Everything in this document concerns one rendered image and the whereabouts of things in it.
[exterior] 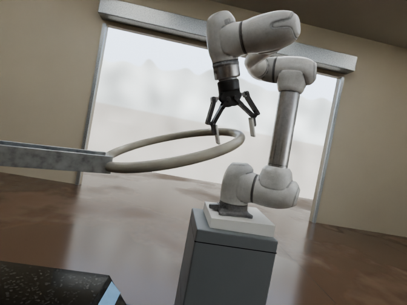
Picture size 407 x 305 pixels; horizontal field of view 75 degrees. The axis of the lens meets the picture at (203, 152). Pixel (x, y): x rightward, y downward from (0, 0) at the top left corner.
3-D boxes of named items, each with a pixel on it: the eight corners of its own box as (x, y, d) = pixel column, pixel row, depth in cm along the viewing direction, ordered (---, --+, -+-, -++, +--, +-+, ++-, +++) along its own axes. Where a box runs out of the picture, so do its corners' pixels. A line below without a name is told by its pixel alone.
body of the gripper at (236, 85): (235, 78, 96) (238, 104, 98) (212, 81, 94) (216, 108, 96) (243, 76, 89) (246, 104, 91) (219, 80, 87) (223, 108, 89)
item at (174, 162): (118, 189, 59) (115, 177, 58) (89, 159, 101) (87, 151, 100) (278, 140, 81) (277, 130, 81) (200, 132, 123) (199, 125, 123)
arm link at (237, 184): (225, 196, 155) (230, 159, 154) (255, 203, 147) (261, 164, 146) (214, 200, 140) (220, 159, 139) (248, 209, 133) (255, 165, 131)
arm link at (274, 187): (255, 201, 147) (297, 210, 138) (248, 206, 132) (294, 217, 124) (278, 61, 143) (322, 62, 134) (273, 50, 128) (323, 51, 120)
